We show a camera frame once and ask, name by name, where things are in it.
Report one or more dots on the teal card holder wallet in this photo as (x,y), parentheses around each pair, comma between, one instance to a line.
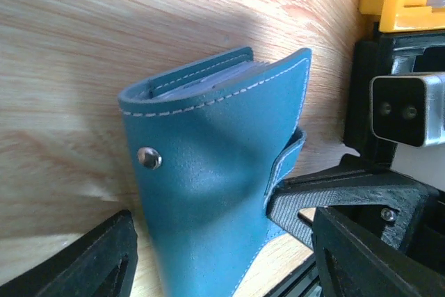
(209,142)

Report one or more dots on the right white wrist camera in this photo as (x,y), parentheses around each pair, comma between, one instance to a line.
(408,110)

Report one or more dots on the black bin with teal cards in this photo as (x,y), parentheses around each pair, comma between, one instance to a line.
(385,54)

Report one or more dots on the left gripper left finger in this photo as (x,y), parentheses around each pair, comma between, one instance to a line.
(100,263)

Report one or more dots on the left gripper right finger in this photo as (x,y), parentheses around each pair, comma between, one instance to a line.
(351,261)

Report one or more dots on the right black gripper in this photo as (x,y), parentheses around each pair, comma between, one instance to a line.
(406,214)

